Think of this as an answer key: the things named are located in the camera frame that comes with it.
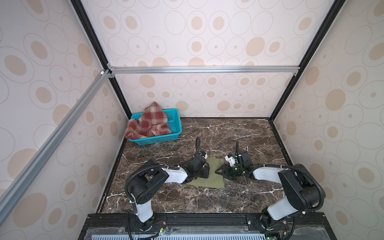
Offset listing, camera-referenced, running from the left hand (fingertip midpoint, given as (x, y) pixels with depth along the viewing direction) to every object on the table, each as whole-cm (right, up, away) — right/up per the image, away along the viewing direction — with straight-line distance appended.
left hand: (214, 170), depth 89 cm
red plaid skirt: (-43, +30, +21) cm, 56 cm away
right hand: (+3, -2, 0) cm, 4 cm away
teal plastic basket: (-28, +29, +27) cm, 48 cm away
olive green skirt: (0, -5, -3) cm, 6 cm away
